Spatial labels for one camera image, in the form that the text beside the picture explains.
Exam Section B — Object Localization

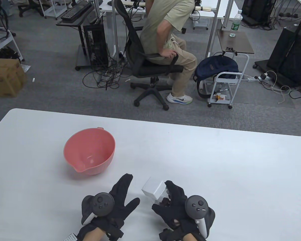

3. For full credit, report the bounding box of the person's right hand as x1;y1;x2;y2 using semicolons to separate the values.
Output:
152;180;215;237

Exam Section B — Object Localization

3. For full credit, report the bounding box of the person's left hand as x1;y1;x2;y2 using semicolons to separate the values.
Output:
89;173;140;231

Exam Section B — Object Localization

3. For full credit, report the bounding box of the clear plastic jar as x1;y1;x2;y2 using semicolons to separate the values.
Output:
154;187;172;206

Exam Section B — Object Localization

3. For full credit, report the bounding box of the white square jar lid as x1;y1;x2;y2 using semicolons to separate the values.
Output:
141;177;166;201

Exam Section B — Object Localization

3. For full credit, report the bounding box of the pink salad bowl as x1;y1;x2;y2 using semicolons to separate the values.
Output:
63;127;116;175

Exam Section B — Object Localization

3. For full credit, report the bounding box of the person's left forearm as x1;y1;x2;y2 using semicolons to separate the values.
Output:
77;221;124;241

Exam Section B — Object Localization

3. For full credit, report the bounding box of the person's right forearm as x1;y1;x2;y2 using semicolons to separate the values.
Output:
159;228;207;241

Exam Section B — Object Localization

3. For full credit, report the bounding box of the black mesh office chair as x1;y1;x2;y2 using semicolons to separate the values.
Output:
115;0;185;111

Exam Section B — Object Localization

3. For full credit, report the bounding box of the white metal rolling cart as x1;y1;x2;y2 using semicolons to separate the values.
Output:
207;51;250;109

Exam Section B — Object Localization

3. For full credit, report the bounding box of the navy blue backpack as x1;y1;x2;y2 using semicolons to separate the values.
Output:
194;55;239;99

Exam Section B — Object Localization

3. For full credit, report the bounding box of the black computer tower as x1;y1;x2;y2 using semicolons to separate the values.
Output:
83;24;109;68

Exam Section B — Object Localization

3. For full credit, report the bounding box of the brown cardboard box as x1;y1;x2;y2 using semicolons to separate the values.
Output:
0;58;27;98

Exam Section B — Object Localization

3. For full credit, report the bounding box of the dark brown side table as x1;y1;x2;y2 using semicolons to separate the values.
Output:
217;30;255;55

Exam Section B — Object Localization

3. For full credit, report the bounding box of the dark rolling keyboard stand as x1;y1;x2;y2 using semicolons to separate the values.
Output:
56;3;109;71

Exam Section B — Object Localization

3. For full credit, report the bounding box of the black bag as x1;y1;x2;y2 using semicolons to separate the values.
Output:
0;46;22;62

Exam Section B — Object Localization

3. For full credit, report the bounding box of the black cabinet on wheels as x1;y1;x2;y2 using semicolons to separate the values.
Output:
253;27;301;88

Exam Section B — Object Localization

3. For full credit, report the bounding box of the green label water bottle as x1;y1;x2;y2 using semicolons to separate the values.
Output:
229;10;243;37

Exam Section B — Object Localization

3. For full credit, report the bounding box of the black keyboard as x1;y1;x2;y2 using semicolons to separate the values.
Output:
60;1;93;21

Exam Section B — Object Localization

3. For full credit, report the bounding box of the white metal-legged desk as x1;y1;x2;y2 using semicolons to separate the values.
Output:
100;0;235;58

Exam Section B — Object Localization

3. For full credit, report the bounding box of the small white wheeled cart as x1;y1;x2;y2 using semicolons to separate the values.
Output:
40;0;67;20

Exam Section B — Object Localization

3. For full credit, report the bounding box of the black equipment box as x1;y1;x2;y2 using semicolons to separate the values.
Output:
242;0;277;25

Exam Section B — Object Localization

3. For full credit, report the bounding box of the black swivel chair base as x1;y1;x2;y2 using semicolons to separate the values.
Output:
18;0;44;17

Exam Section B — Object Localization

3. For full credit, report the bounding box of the tangle of black cables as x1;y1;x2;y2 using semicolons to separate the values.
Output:
82;56;131;91

